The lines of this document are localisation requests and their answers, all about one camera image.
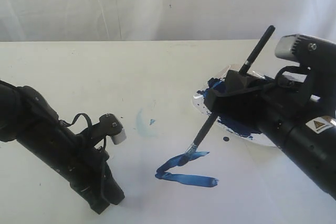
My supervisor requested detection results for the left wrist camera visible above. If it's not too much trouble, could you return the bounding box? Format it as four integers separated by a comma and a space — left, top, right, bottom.
80, 113, 127, 146

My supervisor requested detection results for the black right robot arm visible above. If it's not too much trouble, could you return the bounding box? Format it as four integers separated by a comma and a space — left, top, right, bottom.
204, 70, 335, 198

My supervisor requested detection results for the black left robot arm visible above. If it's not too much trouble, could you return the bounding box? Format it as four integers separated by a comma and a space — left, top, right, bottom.
1, 81, 126, 214

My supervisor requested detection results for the black paintbrush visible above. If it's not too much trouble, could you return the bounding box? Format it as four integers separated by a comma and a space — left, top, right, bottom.
178, 25, 275, 166

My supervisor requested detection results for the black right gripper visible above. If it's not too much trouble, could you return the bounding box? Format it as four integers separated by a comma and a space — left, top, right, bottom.
204, 70, 320, 135

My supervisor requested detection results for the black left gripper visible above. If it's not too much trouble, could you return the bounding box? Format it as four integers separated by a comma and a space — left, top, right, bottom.
52, 126, 125, 214

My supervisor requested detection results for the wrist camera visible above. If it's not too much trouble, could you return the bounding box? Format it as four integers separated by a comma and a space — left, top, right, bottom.
274, 34, 336, 104
80, 113, 127, 146

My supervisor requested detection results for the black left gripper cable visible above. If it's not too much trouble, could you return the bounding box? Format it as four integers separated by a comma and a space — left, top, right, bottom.
59, 113, 108, 154

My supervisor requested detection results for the white paper sheet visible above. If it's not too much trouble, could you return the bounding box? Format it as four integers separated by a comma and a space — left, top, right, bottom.
106, 137, 336, 224

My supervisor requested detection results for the clear tray with blue paint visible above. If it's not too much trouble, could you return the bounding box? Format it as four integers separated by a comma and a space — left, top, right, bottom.
191, 63, 279, 148

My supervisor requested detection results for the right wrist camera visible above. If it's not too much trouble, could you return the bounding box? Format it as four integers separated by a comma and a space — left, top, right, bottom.
274, 34, 336, 104

